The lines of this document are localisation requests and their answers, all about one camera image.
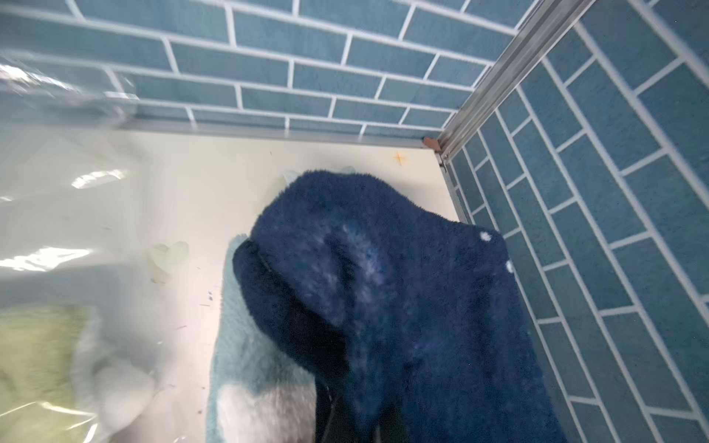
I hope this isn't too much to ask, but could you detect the clear plastic vacuum bag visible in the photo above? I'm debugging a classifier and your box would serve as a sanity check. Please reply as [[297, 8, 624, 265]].
[[1, 55, 186, 442]]

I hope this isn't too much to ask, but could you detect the right aluminium corner post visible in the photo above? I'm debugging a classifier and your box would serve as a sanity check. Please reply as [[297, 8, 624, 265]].
[[439, 0, 594, 162]]

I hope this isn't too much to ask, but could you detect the navy blue star blanket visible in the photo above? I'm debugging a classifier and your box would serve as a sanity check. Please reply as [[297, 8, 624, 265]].
[[233, 171, 566, 442]]

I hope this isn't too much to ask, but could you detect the light green fluffy blanket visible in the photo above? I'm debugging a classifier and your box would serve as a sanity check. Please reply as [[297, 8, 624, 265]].
[[1, 305, 155, 442]]

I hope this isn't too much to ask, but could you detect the light blue cloud blanket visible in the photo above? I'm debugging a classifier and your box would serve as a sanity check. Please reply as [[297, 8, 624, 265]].
[[205, 234, 316, 442]]

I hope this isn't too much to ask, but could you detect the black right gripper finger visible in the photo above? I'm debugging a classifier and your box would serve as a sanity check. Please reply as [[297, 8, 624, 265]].
[[315, 387, 355, 443]]

